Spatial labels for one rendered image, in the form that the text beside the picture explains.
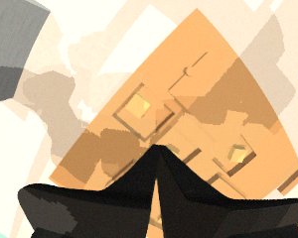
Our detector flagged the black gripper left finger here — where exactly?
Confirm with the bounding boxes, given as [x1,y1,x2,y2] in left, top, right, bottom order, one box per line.
[17,144,160,238]

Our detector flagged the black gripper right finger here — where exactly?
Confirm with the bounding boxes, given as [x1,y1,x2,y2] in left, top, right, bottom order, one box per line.
[156,146,298,238]

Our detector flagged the orange puzzle board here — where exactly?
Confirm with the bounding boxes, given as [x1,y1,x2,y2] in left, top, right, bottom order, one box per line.
[49,9,298,199]

